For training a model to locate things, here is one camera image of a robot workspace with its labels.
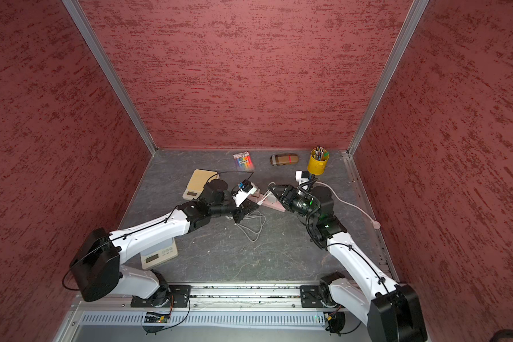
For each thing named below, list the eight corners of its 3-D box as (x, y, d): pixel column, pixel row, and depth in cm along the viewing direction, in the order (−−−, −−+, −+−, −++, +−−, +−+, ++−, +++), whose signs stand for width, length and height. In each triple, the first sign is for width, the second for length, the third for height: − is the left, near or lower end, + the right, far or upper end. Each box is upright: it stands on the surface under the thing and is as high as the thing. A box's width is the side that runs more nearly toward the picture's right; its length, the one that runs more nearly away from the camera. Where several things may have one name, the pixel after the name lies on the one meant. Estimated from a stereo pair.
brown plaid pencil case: (270, 165, 116) (270, 161, 113) (270, 157, 120) (270, 154, 117) (298, 165, 116) (299, 161, 114) (297, 158, 120) (298, 154, 117)
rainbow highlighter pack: (238, 174, 113) (238, 171, 111) (233, 156, 121) (232, 154, 120) (255, 169, 115) (255, 167, 113) (248, 153, 123) (248, 150, 122)
